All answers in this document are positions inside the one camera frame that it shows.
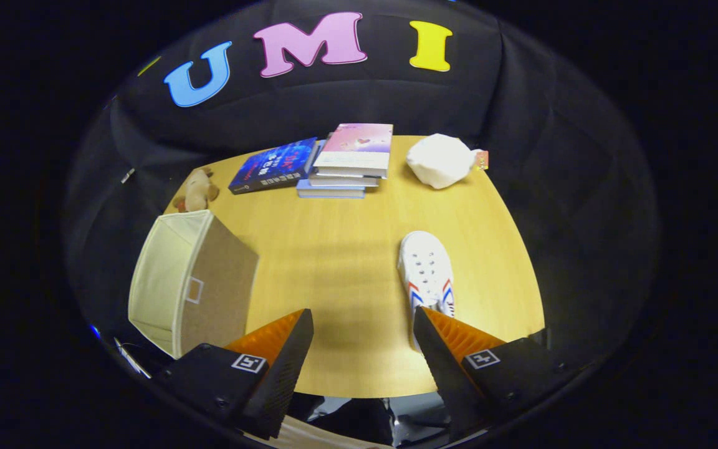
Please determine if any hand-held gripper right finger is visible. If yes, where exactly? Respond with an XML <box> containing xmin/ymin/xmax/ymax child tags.
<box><xmin>413</xmin><ymin>306</ymin><xmax>575</xmax><ymax>440</ymax></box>

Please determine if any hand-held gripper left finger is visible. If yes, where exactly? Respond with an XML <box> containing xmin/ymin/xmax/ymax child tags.
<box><xmin>158</xmin><ymin>308</ymin><xmax>315</xmax><ymax>440</ymax></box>

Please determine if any beige fabric storage box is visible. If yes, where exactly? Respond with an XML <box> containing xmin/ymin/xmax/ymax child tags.
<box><xmin>128</xmin><ymin>210</ymin><xmax>260</xmax><ymax>360</ymax></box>

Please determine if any white canvas shoe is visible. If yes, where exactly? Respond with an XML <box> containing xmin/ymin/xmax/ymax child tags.
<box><xmin>396</xmin><ymin>231</ymin><xmax>456</xmax><ymax>353</ymax></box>

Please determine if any white cover book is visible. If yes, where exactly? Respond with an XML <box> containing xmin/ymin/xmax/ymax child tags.
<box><xmin>307</xmin><ymin>171</ymin><xmax>380</xmax><ymax>188</ymax></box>

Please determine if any brown plush toy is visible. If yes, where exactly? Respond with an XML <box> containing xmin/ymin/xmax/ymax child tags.
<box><xmin>173</xmin><ymin>167</ymin><xmax>221</xmax><ymax>213</ymax></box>

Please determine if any dark blue book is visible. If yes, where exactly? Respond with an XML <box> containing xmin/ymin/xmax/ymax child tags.
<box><xmin>228</xmin><ymin>137</ymin><xmax>320</xmax><ymax>195</ymax></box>

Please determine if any white plush toy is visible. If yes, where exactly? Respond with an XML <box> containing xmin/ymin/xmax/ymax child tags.
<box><xmin>406</xmin><ymin>133</ymin><xmax>489</xmax><ymax>190</ymax></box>

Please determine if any pink cover book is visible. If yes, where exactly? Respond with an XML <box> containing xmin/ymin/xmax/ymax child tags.
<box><xmin>313</xmin><ymin>123</ymin><xmax>394</xmax><ymax>180</ymax></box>

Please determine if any black backdrop cloth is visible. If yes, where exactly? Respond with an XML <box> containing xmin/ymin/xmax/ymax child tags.
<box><xmin>63</xmin><ymin>0</ymin><xmax>659</xmax><ymax>375</ymax></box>

